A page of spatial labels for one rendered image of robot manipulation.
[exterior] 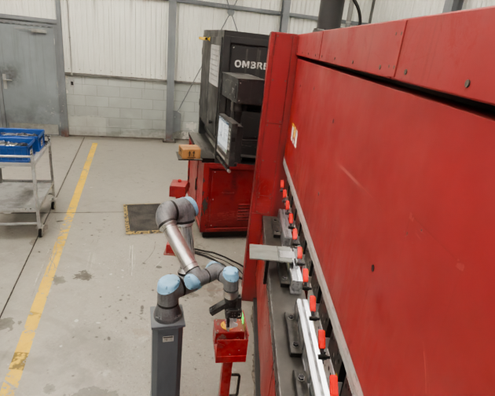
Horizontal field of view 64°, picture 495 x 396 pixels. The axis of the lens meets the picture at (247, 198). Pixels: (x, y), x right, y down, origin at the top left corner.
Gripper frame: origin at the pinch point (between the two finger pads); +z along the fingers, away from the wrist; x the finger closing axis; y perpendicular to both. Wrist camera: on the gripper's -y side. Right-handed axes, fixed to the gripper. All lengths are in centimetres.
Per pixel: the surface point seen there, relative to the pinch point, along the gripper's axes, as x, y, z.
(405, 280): -97, 28, -92
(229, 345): -4.8, 0.6, 6.4
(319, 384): -49, 32, -10
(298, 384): -43, 25, -4
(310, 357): -35.2, 32.8, -10.3
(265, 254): 47, 30, -14
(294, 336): -14.6, 31.4, -4.0
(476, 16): -98, 31, -142
